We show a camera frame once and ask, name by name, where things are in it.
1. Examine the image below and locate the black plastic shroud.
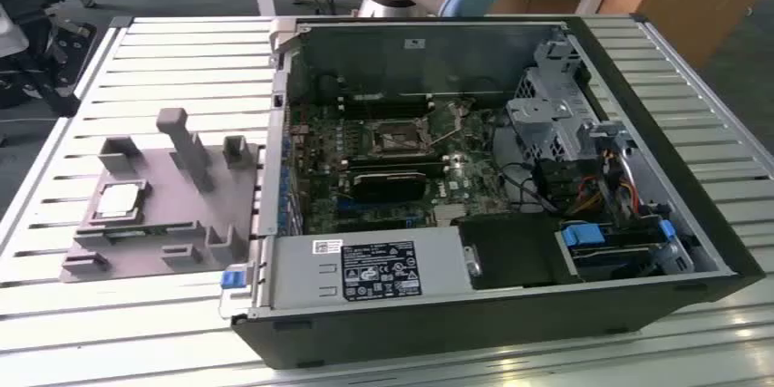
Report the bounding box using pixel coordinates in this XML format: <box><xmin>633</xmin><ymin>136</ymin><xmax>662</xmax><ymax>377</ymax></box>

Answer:
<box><xmin>458</xmin><ymin>213</ymin><xmax>582</xmax><ymax>291</ymax></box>

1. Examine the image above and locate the grey parts rack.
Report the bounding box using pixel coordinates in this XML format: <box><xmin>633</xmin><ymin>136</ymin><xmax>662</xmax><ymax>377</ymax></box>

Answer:
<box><xmin>58</xmin><ymin>108</ymin><xmax>267</xmax><ymax>284</ymax></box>

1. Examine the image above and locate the silver CPU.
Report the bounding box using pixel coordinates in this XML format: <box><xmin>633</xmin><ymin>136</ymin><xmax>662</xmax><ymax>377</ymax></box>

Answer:
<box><xmin>97</xmin><ymin>181</ymin><xmax>149</xmax><ymax>219</ymax></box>

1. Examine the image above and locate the black PC case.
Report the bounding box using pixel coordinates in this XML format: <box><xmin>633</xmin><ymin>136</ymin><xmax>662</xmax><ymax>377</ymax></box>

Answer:
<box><xmin>229</xmin><ymin>14</ymin><xmax>765</xmax><ymax>371</ymax></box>

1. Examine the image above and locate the black wire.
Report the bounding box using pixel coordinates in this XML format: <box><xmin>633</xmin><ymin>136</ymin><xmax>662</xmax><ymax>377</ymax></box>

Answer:
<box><xmin>500</xmin><ymin>161</ymin><xmax>560</xmax><ymax>215</ymax></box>

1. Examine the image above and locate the grey power supply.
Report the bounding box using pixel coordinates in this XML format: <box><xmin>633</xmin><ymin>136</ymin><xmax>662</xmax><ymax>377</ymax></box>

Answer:
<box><xmin>265</xmin><ymin>227</ymin><xmax>480</xmax><ymax>311</ymax></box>

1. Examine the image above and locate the blue case latch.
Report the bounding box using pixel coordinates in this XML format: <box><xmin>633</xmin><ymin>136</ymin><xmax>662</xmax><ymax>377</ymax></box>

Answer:
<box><xmin>222</xmin><ymin>264</ymin><xmax>253</xmax><ymax>291</ymax></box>

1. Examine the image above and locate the blue disk carrier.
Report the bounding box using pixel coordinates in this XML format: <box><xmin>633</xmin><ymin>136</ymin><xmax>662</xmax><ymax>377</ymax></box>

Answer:
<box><xmin>560</xmin><ymin>222</ymin><xmax>606</xmax><ymax>255</ymax></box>

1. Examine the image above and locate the black machine stand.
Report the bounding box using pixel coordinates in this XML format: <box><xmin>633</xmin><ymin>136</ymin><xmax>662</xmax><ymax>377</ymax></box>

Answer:
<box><xmin>0</xmin><ymin>0</ymin><xmax>98</xmax><ymax>119</ymax></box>

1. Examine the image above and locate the green motherboard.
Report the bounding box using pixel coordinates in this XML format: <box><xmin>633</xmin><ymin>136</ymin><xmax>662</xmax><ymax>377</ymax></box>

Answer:
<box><xmin>288</xmin><ymin>99</ymin><xmax>516</xmax><ymax>234</ymax></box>

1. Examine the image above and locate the metal disk bay cage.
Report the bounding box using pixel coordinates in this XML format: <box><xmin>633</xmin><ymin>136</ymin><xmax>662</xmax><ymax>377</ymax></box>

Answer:
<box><xmin>505</xmin><ymin>37</ymin><xmax>606</xmax><ymax>166</ymax></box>

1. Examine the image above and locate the metal locking lever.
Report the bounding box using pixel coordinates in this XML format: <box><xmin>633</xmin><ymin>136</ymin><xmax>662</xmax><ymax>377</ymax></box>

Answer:
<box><xmin>428</xmin><ymin>121</ymin><xmax>472</xmax><ymax>148</ymax></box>

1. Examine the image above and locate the green RAM stick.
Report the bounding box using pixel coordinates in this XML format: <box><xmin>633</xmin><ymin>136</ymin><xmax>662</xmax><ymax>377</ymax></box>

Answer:
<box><xmin>106</xmin><ymin>227</ymin><xmax>170</xmax><ymax>239</ymax></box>

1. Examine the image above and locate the coloured wire bundle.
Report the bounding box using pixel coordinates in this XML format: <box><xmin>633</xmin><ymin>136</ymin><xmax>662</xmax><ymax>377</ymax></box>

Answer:
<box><xmin>568</xmin><ymin>177</ymin><xmax>642</xmax><ymax>217</ymax></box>

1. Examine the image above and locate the small silver heatsink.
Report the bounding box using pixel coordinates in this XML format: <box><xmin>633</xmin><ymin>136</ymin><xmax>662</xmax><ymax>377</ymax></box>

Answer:
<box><xmin>434</xmin><ymin>205</ymin><xmax>469</xmax><ymax>227</ymax></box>

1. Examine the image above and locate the metal socket cover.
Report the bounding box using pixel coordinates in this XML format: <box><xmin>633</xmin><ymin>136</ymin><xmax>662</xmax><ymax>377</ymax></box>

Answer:
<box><xmin>445</xmin><ymin>99</ymin><xmax>477</xmax><ymax>134</ymax></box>

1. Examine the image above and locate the black RAM slot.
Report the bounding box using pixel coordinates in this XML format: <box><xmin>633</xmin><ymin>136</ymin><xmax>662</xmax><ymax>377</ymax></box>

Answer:
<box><xmin>348</xmin><ymin>162</ymin><xmax>465</xmax><ymax>177</ymax></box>
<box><xmin>338</xmin><ymin>91</ymin><xmax>508</xmax><ymax>106</ymax></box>
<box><xmin>338</xmin><ymin>103</ymin><xmax>438</xmax><ymax>120</ymax></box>
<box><xmin>348</xmin><ymin>154</ymin><xmax>465</xmax><ymax>167</ymax></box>

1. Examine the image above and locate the CPU socket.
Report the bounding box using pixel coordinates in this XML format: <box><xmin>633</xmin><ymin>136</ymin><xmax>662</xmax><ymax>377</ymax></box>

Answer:
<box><xmin>372</xmin><ymin>119</ymin><xmax>434</xmax><ymax>155</ymax></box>

